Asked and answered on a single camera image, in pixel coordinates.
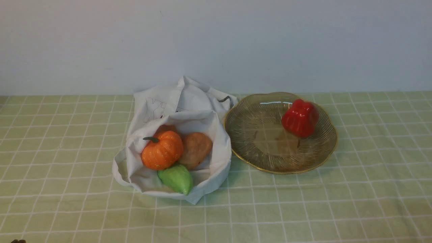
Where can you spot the red toy bell pepper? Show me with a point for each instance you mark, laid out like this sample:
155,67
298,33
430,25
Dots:
301,119

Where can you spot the brown toy potato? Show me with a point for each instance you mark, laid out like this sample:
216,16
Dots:
196,147

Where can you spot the orange toy pumpkin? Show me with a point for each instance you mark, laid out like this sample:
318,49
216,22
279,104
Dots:
162,150

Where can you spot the white cloth bag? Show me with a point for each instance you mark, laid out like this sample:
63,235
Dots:
191,107

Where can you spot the green toy pepper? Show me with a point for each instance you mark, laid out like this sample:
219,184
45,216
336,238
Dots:
177,178

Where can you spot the green checkered tablecloth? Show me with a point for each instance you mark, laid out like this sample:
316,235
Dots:
57,185

